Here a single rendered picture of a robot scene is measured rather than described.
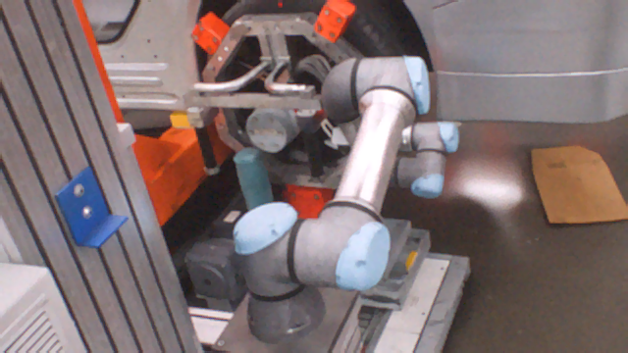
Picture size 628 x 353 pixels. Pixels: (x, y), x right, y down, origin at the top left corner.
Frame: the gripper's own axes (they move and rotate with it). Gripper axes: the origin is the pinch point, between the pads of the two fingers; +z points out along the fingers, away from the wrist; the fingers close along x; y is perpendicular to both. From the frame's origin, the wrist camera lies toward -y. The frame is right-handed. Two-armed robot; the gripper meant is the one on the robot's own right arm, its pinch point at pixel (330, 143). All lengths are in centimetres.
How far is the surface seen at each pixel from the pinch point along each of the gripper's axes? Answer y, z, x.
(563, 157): -60, -45, -140
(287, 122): 7.2, 10.8, 1.9
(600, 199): -66, -61, -111
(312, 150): 2.9, -0.6, 12.2
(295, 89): 19.1, 2.0, 11.1
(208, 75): 18.7, 40.8, -8.4
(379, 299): -65, 1, -22
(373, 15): 30.3, -8.8, -21.6
